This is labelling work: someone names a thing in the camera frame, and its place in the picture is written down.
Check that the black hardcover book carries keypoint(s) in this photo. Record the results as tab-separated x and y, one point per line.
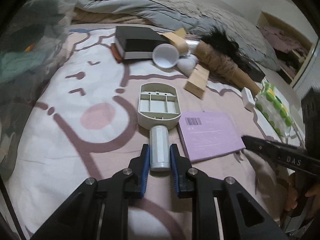
137	43

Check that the wooden block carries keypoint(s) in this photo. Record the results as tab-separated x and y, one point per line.
197	82

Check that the green dotted plastic bag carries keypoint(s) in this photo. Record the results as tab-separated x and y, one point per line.
275	108

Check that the purple flat box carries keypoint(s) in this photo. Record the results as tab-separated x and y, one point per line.
207	135

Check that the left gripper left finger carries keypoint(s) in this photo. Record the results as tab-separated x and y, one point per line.
98	209

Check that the person's right hand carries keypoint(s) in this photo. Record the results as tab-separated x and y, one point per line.
292	196

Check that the small white box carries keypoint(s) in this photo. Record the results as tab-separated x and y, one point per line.
247	99

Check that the grey beige quilted duvet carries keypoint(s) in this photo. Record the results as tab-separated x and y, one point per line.
197	19

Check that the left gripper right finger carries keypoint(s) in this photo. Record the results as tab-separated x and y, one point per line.
221	209

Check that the white small cup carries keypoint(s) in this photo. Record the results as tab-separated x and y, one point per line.
165	56

